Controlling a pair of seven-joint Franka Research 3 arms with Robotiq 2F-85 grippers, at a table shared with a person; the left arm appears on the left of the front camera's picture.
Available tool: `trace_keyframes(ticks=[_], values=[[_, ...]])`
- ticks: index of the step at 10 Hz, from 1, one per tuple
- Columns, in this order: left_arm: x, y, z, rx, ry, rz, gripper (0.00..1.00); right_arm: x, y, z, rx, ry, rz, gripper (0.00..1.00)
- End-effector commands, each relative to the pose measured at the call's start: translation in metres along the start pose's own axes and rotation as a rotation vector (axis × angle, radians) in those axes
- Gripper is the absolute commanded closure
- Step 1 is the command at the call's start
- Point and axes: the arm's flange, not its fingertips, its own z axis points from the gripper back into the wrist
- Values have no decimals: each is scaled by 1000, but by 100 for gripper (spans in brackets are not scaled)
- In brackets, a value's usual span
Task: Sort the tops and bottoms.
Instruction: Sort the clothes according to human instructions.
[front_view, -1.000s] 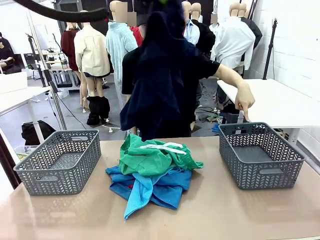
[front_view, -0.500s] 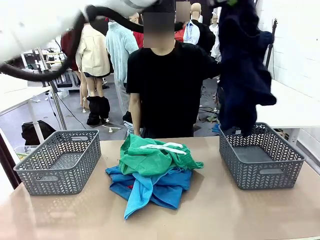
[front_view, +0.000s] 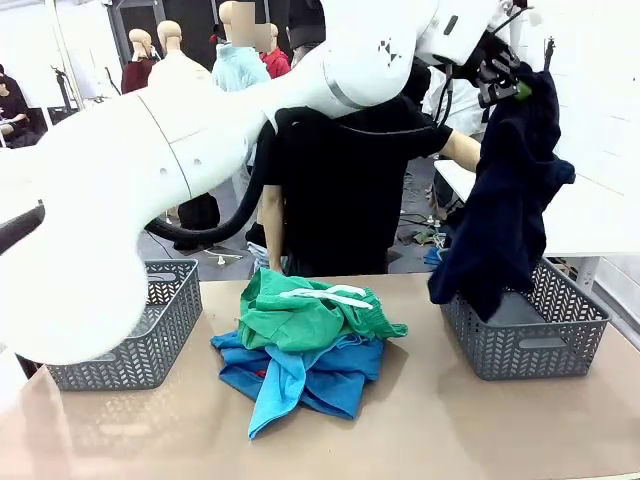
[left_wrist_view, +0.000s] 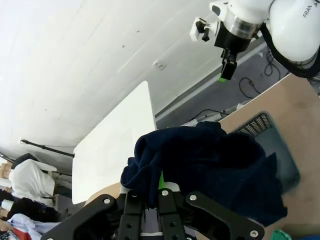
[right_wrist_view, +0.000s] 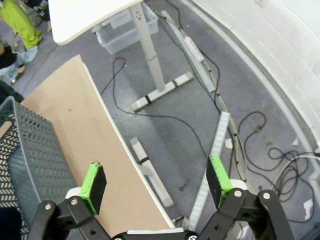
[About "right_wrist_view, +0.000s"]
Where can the mannequin in plaid shirt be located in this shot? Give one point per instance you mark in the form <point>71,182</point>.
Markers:
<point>20,22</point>

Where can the light denim jeans pile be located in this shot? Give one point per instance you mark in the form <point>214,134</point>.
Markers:
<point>28,53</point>

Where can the white paper scrap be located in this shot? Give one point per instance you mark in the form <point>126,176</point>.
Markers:
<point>308,208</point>
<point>228,143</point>

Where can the white table base foot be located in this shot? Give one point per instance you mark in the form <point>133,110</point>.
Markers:
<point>150,170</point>

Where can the black trousers dropped at feet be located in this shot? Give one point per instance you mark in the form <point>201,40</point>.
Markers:
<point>6,57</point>

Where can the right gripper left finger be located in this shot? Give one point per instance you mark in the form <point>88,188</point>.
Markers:
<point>96,185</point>

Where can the white power strip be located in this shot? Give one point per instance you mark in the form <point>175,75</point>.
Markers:
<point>193,48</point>

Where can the grey plastic herringbone basket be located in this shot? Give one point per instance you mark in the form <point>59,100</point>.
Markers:
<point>37,140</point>

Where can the white perforated rail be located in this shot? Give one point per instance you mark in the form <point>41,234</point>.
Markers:
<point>220,135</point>

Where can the white wall skirting duct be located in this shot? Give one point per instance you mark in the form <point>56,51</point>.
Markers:
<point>250,57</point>

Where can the dark navy garment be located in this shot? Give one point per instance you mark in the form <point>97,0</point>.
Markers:
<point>10,225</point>

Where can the clear plastic storage bin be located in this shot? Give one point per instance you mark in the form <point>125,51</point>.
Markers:
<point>117,42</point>

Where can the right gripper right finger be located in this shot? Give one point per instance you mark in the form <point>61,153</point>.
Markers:
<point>216,180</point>

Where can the white side table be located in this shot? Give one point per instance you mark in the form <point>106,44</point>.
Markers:
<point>82,17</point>

